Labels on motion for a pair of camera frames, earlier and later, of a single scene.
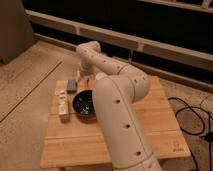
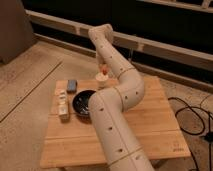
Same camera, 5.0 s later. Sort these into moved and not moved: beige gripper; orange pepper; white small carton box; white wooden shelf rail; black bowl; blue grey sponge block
Moved: beige gripper; orange pepper
Not moved: black bowl; white small carton box; blue grey sponge block; white wooden shelf rail
